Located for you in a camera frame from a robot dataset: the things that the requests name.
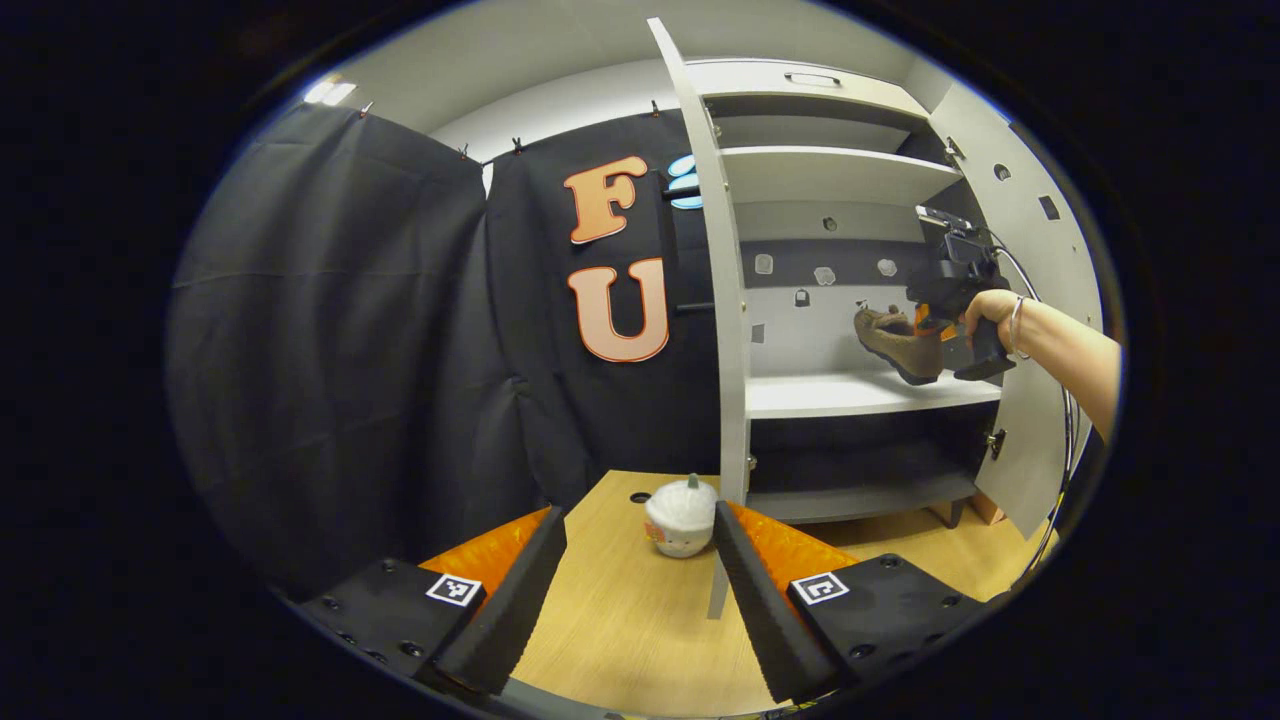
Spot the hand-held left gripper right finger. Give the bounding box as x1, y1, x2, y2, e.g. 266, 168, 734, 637
712, 500, 991, 704

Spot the white shoe cabinet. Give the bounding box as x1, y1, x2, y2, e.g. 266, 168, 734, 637
685, 58, 1006, 529

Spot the black backdrop cloth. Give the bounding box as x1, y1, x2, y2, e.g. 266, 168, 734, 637
165, 100, 726, 601

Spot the black door handle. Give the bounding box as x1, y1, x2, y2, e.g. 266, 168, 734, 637
655, 170, 717, 317

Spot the white shoe cabinet door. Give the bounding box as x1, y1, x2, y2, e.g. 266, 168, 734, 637
925, 80, 1106, 541
648, 17, 751, 621

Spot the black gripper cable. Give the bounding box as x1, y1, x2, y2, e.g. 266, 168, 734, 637
985, 230, 1077, 581

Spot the white cabinet drawer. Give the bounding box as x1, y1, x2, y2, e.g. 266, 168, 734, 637
685, 60, 931, 119

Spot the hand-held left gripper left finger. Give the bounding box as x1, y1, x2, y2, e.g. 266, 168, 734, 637
298, 505, 568, 698

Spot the white plush toy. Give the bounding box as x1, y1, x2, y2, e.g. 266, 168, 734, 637
644, 474, 719, 559

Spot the brown fuzzy shoe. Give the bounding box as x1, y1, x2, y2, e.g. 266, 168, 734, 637
853, 305, 947, 387

